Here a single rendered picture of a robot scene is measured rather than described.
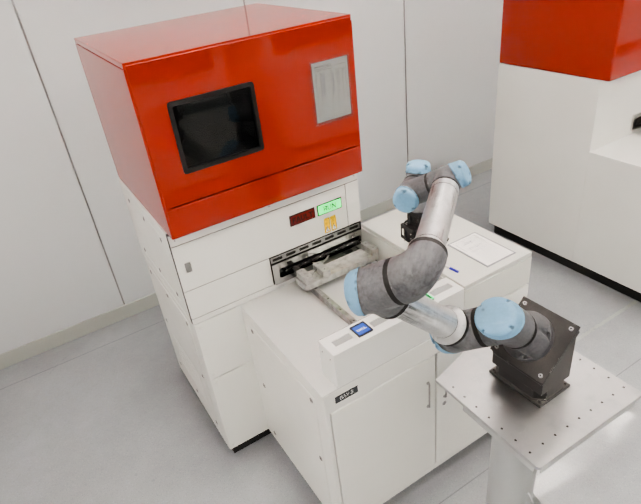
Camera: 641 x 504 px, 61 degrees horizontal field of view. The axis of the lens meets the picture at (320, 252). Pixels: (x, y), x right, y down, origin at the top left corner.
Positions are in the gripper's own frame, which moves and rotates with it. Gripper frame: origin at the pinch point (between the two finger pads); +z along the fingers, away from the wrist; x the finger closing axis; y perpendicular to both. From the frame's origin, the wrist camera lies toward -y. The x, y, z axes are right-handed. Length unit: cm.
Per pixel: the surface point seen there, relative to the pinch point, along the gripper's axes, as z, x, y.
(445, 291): 14.6, -8.8, -1.1
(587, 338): 110, -127, 13
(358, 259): 23, -5, 47
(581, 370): 29, -25, -45
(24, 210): 20, 108, 207
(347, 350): 15.2, 34.8, -4.0
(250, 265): 13, 38, 59
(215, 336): 38, 59, 59
